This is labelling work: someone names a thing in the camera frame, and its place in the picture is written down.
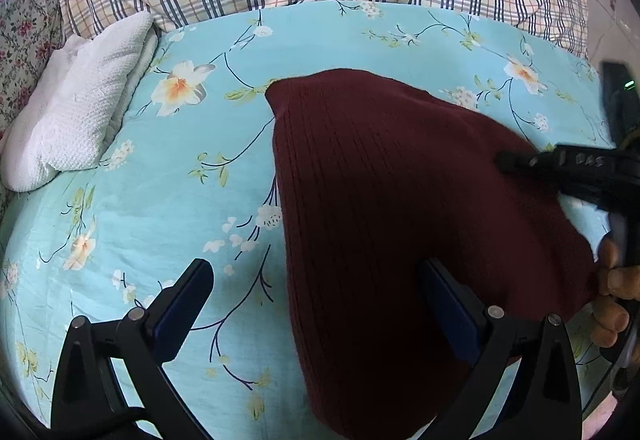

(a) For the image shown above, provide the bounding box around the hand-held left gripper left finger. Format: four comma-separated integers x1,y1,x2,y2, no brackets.
50,259,216,440

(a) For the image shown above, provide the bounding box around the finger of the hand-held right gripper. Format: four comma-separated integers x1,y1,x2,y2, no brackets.
495,145,566,193

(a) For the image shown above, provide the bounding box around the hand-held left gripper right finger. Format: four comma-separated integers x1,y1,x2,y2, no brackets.
420,259,583,440

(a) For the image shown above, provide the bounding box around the maroon knit sweater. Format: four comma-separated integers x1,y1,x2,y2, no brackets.
265,68,601,440

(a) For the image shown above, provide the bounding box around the person's right hand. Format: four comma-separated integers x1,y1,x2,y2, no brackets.
591,237,640,349

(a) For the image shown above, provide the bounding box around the turquoise floral bedsheet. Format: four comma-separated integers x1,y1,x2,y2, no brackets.
0,3,621,440

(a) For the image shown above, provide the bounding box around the white folded towel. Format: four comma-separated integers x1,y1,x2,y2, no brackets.
0,12,156,192

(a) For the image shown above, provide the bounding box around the pink floral cloth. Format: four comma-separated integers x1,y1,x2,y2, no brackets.
0,0,68,141

